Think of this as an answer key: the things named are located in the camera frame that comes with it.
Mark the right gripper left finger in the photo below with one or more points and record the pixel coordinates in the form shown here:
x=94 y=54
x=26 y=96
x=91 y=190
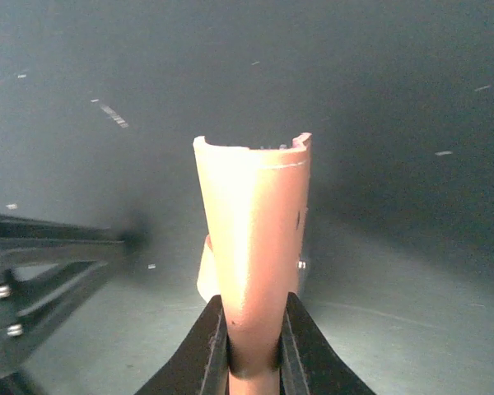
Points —
x=199 y=366

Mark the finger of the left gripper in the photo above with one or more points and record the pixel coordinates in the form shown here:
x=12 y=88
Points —
x=47 y=271

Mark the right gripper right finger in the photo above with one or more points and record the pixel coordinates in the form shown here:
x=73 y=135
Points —
x=309 y=365

